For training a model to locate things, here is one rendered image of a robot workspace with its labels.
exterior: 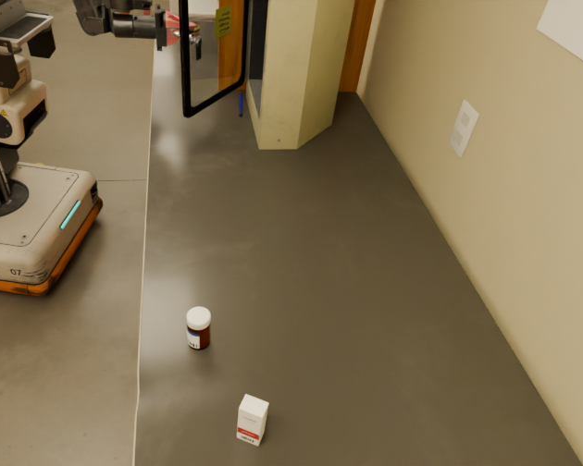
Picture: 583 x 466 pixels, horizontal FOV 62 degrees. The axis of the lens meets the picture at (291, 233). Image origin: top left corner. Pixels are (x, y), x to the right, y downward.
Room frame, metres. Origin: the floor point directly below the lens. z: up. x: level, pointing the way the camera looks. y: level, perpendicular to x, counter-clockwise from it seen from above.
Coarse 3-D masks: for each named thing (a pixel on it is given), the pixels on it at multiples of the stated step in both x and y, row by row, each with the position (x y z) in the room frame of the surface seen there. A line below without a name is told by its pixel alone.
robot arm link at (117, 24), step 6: (120, 12) 1.24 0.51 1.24; (126, 12) 1.24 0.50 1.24; (114, 18) 1.23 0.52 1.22; (120, 18) 1.23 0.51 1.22; (126, 18) 1.24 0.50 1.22; (132, 18) 1.25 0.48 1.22; (114, 24) 1.22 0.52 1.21; (120, 24) 1.22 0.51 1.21; (126, 24) 1.23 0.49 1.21; (132, 24) 1.24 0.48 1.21; (114, 30) 1.22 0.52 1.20; (120, 30) 1.22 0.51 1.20; (126, 30) 1.22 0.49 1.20; (132, 30) 1.23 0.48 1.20; (120, 36) 1.23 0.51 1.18; (126, 36) 1.23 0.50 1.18; (132, 36) 1.23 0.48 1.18
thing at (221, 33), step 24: (192, 0) 1.23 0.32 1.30; (216, 0) 1.31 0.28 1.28; (240, 0) 1.42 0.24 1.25; (192, 24) 1.22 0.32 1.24; (216, 24) 1.32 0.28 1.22; (240, 24) 1.43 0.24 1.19; (192, 48) 1.22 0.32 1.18; (216, 48) 1.32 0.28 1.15; (240, 48) 1.43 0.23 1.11; (192, 72) 1.22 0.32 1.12; (216, 72) 1.32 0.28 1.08; (240, 72) 1.44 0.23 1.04; (192, 96) 1.22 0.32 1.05
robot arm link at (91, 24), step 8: (104, 0) 1.25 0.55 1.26; (112, 0) 1.23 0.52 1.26; (120, 0) 1.23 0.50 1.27; (128, 0) 1.24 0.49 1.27; (104, 8) 1.24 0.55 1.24; (112, 8) 1.23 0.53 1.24; (120, 8) 1.23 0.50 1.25; (128, 8) 1.24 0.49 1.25; (104, 16) 1.23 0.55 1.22; (88, 24) 1.22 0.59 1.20; (96, 24) 1.22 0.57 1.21; (104, 24) 1.22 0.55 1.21; (96, 32) 1.21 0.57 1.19; (104, 32) 1.21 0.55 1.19
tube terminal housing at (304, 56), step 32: (288, 0) 1.18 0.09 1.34; (320, 0) 1.21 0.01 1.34; (352, 0) 1.36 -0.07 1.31; (288, 32) 1.18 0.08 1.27; (320, 32) 1.23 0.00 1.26; (288, 64) 1.19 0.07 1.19; (320, 64) 1.26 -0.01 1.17; (288, 96) 1.19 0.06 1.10; (320, 96) 1.28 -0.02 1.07; (256, 128) 1.23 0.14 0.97; (288, 128) 1.19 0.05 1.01; (320, 128) 1.31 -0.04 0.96
